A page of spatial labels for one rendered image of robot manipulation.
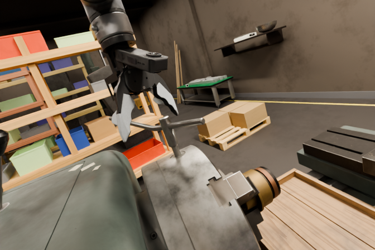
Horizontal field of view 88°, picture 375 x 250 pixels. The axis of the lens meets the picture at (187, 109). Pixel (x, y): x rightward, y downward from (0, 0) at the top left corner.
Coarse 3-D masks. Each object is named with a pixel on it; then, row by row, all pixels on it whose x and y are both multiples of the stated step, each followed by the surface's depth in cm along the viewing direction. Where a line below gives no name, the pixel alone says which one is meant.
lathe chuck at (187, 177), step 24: (168, 168) 37; (192, 168) 35; (216, 168) 34; (192, 192) 31; (192, 216) 29; (216, 216) 29; (240, 216) 29; (192, 240) 28; (216, 240) 28; (240, 240) 28
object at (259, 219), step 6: (252, 210) 44; (258, 210) 44; (246, 216) 43; (252, 216) 43; (258, 216) 43; (252, 222) 43; (258, 222) 43; (252, 228) 43; (258, 234) 43; (258, 240) 42
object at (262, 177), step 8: (256, 168) 49; (264, 168) 47; (256, 176) 44; (264, 176) 45; (272, 176) 45; (256, 184) 43; (264, 184) 43; (272, 184) 44; (264, 192) 43; (272, 192) 44; (280, 192) 45; (256, 200) 43; (264, 200) 42; (272, 200) 44; (248, 208) 43
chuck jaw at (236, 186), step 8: (232, 176) 35; (240, 176) 35; (248, 176) 42; (216, 184) 33; (224, 184) 33; (232, 184) 34; (240, 184) 34; (248, 184) 34; (216, 192) 32; (224, 192) 32; (232, 192) 33; (240, 192) 33; (248, 192) 33; (256, 192) 40; (216, 200) 31; (224, 200) 31; (240, 200) 36; (248, 200) 41; (224, 208) 30
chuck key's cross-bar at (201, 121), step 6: (192, 120) 34; (198, 120) 33; (204, 120) 33; (138, 126) 46; (144, 126) 44; (150, 126) 43; (156, 126) 42; (168, 126) 39; (174, 126) 37; (180, 126) 36; (186, 126) 35
